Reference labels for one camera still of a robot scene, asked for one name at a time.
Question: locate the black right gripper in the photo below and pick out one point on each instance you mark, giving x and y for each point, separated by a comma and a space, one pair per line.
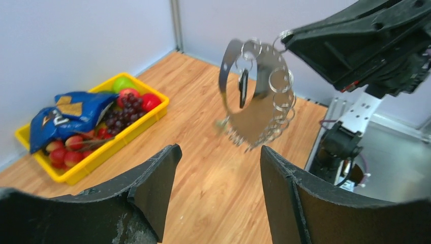
378, 44

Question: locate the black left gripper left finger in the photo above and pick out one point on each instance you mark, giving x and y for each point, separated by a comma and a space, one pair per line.
129, 208

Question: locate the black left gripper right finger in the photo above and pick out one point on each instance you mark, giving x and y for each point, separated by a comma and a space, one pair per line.
302, 208

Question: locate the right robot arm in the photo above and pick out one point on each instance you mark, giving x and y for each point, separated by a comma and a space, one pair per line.
340, 144

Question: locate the yellow plastic bin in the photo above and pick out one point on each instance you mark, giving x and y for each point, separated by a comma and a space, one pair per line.
94, 160

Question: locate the red cherry cluster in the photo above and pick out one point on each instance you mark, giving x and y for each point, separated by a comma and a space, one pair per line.
65, 154

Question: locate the purple grape bunch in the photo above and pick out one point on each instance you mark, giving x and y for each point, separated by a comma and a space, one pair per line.
116, 120

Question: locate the black key fob with key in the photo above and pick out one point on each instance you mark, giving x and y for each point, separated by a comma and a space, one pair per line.
243, 87

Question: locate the red tomato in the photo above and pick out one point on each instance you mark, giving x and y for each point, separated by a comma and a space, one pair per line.
150, 101

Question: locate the blue chips bag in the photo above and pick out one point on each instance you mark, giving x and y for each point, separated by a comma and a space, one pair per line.
73, 112

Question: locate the red apple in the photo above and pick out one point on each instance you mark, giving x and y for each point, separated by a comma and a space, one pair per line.
127, 95

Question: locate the green apple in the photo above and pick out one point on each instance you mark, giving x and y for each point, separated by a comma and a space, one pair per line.
121, 83

